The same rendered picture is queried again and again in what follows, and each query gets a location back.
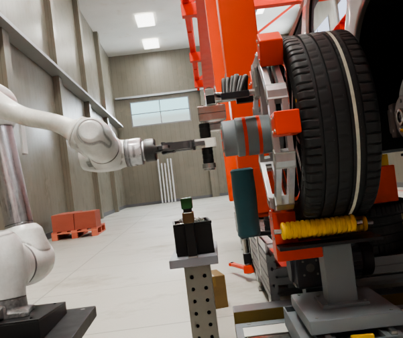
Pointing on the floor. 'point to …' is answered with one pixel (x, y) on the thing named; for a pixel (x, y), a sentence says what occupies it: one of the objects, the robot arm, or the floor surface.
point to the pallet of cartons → (76, 224)
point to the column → (201, 302)
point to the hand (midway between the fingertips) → (205, 143)
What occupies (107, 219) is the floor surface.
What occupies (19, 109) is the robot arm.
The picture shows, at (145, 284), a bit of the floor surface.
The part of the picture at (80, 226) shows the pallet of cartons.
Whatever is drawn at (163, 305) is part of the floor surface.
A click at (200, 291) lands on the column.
